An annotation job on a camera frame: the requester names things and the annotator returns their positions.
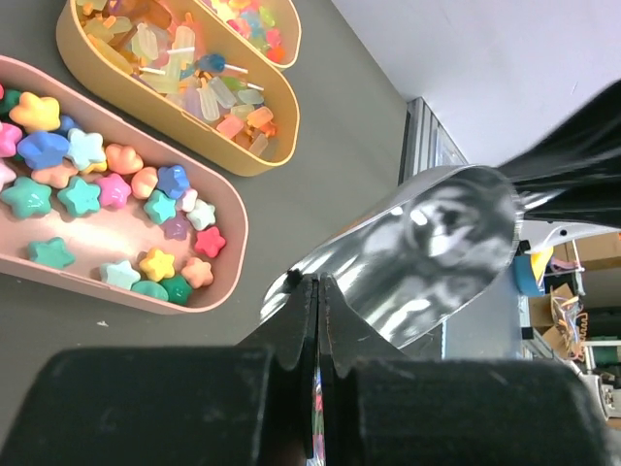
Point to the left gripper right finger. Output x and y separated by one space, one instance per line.
365 384

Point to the pink tray of block candies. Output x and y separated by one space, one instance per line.
91 204

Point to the silver metal scoop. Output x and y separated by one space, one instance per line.
415 260

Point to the yellow tray of popsicle candies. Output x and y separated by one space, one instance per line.
176 67

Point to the orange tray of star candies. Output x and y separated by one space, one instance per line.
273 28

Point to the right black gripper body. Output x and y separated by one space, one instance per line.
576 167

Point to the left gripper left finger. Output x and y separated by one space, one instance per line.
290 336

